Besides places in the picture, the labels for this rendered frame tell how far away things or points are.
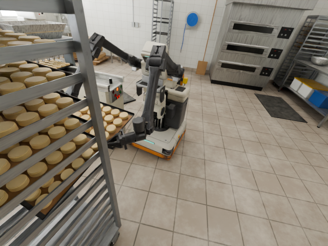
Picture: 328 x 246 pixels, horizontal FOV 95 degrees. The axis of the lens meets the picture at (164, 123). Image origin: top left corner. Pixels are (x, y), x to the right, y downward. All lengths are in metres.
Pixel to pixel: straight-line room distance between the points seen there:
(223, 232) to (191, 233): 0.29
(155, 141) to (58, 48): 1.48
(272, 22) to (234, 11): 0.87
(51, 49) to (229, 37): 4.24
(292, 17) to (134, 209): 4.73
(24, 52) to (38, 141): 0.27
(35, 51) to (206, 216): 1.66
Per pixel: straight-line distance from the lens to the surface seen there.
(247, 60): 4.71
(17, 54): 0.47
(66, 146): 0.70
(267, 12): 4.67
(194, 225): 1.66
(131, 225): 1.61
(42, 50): 0.50
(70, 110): 0.57
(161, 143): 1.79
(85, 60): 0.53
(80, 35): 0.52
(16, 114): 0.61
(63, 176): 0.78
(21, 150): 0.61
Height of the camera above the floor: 1.51
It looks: 36 degrees down
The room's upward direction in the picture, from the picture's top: 7 degrees clockwise
